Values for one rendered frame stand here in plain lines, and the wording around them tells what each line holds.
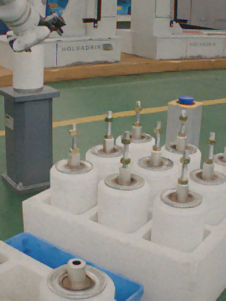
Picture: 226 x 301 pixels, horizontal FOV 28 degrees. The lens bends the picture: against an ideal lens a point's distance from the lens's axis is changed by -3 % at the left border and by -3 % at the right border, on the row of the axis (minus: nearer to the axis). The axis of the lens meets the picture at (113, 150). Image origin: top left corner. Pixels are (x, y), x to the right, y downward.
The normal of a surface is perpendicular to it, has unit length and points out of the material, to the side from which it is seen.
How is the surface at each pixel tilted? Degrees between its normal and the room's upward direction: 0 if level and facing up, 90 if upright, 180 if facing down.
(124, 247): 90
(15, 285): 90
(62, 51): 90
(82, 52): 90
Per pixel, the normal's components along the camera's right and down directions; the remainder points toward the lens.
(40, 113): 0.55, 0.30
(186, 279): -0.56, 0.26
